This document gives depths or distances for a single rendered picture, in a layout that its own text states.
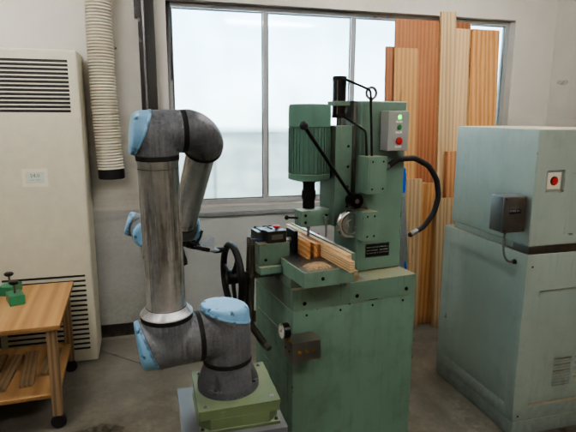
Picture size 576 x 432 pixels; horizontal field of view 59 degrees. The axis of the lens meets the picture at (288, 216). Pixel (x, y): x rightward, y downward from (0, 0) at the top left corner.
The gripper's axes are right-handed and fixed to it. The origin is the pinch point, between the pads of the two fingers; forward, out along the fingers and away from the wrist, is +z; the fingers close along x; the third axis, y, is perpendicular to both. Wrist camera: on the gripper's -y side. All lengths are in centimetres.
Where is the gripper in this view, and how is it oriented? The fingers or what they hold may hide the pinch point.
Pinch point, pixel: (215, 251)
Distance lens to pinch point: 210.3
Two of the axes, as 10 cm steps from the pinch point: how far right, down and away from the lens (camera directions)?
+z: 8.7, 2.7, 4.2
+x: -3.9, -1.8, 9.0
